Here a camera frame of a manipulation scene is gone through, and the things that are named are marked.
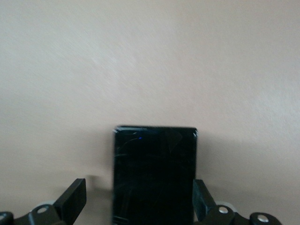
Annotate tall black smartphone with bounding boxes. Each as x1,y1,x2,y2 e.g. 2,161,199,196
112,125,199,225

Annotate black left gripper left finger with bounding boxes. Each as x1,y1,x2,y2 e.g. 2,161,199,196
0,178,88,225

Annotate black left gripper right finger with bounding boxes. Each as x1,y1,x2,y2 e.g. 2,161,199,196
192,179,282,225

